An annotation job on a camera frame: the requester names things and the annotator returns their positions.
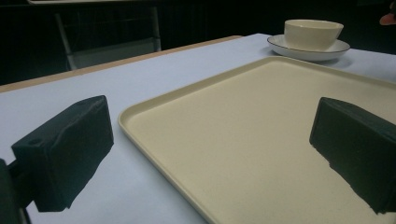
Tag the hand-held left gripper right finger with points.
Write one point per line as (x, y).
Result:
(358, 146)

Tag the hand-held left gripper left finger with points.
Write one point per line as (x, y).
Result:
(65, 149)

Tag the beige plastic tray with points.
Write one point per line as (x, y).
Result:
(261, 137)

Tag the white dark-rimmed plate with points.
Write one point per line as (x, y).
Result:
(311, 51)

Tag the cream ceramic bowl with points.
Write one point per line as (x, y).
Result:
(311, 33)

